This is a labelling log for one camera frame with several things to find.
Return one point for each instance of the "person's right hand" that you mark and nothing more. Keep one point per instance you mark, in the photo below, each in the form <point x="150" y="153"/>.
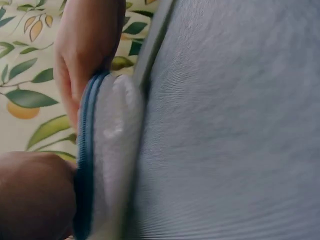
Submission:
<point x="87" y="37"/>

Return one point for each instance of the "grey pouch with blue zipper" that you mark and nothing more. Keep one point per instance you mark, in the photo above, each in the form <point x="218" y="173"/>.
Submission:
<point x="110" y="155"/>

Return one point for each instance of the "person's left hand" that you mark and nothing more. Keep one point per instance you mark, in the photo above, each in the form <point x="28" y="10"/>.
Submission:
<point x="32" y="197"/>

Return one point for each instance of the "person's right fingers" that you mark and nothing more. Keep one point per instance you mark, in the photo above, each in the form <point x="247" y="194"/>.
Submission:
<point x="71" y="90"/>

